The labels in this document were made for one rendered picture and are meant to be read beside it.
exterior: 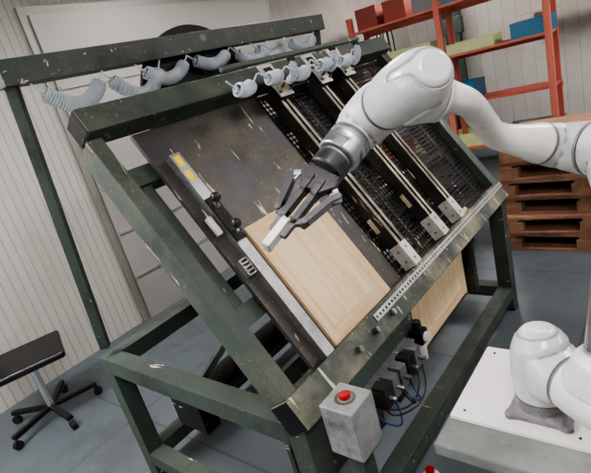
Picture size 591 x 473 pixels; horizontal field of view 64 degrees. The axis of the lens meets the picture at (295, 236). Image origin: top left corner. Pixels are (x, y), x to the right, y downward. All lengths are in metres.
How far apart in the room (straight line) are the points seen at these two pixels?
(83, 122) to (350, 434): 1.31
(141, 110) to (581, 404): 1.65
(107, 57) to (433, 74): 1.81
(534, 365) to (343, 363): 0.65
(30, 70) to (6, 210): 2.32
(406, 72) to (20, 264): 3.95
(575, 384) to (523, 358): 0.16
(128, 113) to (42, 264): 2.83
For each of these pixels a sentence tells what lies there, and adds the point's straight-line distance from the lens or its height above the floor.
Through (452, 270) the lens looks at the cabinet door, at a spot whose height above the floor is 0.48.
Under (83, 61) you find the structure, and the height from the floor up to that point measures 2.14.
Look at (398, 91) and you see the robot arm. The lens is 0.86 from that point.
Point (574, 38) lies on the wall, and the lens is 9.32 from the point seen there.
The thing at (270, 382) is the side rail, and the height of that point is 0.97.
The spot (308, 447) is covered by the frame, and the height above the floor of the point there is 0.73.
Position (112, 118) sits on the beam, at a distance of 1.83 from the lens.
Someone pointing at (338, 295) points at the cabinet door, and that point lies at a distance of 1.93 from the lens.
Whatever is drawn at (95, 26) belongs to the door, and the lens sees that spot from 5.02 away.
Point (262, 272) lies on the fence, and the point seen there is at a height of 1.23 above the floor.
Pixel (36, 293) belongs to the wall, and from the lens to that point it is 4.54.
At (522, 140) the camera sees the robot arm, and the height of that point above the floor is 1.59.
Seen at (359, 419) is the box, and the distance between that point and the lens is 1.50.
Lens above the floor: 1.86
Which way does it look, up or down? 18 degrees down
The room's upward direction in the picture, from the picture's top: 16 degrees counter-clockwise
